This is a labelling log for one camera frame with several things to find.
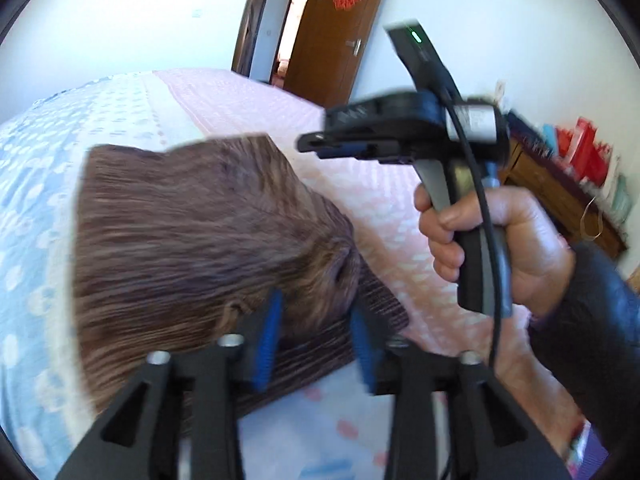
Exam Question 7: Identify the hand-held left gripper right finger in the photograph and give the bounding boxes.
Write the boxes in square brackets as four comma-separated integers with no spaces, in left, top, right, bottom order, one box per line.
[349,301,575,480]

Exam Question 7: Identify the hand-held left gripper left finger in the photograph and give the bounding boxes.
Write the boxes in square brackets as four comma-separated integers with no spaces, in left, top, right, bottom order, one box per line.
[54,289,286,480]

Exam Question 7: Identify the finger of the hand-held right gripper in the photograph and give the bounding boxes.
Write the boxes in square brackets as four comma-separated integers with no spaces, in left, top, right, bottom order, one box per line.
[295,132,414,151]
[317,145,417,165]

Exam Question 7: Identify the brown knitted sweater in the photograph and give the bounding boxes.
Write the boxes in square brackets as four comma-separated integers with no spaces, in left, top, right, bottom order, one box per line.
[72,132,412,437]

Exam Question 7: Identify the person's right hand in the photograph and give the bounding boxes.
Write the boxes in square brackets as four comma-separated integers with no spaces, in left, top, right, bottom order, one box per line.
[414,186,575,320]

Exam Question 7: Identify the brown wooden door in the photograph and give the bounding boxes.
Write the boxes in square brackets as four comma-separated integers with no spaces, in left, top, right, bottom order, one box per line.
[286,0,394,109]

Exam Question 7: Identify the brown wooden dresser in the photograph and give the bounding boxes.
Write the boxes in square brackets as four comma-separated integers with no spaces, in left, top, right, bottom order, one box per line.
[499,135,629,262]

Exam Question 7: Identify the colourful gift bags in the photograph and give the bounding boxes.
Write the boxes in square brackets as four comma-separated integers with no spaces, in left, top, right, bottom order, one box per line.
[540,117,632,221]

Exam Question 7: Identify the bed with pink-blue sheet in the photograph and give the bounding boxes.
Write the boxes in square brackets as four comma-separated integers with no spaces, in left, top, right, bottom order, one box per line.
[0,67,593,480]

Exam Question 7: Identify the wooden door frame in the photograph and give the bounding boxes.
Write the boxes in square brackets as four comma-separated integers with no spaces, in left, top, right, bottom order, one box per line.
[230,0,332,87]

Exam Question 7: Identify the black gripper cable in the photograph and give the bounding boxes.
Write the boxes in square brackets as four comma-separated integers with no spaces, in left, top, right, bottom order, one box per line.
[435,72,507,367]

